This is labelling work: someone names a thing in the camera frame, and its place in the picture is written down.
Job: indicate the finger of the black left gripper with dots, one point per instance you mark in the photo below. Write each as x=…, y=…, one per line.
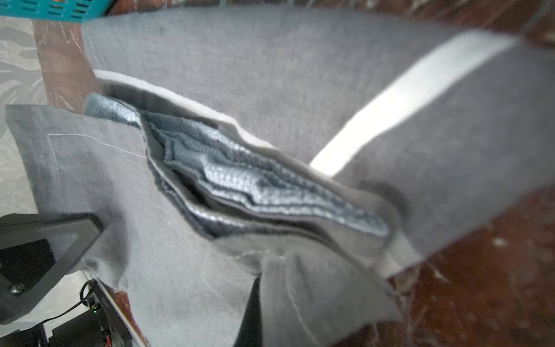
x=36, y=255

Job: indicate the teal plastic basket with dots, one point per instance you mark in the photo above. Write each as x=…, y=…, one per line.
x=72, y=11

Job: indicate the left controller board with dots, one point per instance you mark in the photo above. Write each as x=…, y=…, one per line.
x=100, y=325

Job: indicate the plain grey pillowcase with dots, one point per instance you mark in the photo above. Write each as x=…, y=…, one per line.
x=322, y=151

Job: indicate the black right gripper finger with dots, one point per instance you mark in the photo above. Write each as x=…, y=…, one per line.
x=250, y=332

